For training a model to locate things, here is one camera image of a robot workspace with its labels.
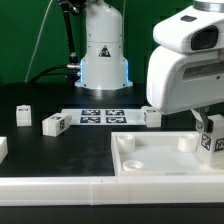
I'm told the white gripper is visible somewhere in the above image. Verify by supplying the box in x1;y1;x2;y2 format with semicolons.
146;46;224;133

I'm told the white square tabletop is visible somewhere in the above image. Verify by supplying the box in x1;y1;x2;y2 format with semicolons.
111;131;224;176

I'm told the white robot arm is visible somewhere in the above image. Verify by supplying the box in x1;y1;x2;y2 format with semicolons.
75;0;224;133

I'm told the white fiducial marker sheet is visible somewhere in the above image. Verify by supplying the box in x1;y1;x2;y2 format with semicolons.
62;109;145;125

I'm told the white left fence block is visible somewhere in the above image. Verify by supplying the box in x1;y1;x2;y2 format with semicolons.
0;137;8;164

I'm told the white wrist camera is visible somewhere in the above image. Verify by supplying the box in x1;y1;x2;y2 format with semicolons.
153;6;224;54

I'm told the white front fence wall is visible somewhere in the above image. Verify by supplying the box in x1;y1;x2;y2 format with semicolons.
0;175;224;206

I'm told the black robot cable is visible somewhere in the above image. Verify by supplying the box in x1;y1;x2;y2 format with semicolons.
29;0;83;84

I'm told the thin grey cable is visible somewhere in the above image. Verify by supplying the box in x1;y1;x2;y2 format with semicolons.
24;0;54;84

